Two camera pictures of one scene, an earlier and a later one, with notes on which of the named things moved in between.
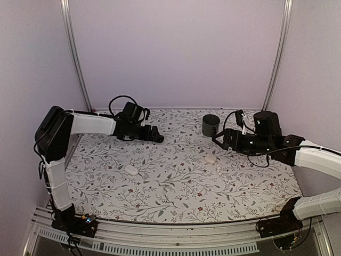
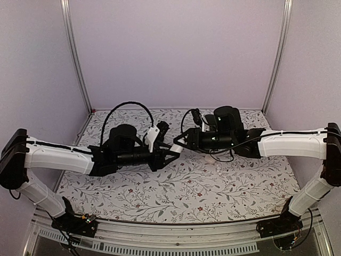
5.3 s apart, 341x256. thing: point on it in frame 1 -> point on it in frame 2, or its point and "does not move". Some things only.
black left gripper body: [135, 134] -> [130, 159]
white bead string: [218, 169] does not move
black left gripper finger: [155, 132] -> [165, 149]
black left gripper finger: [159, 138] -> [176, 156]
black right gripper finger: [222, 133] -> [184, 135]
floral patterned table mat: [187, 178] does not move
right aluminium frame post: [287, 21] does not move
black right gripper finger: [224, 145] -> [187, 146]
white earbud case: [131, 169] -> [176, 148]
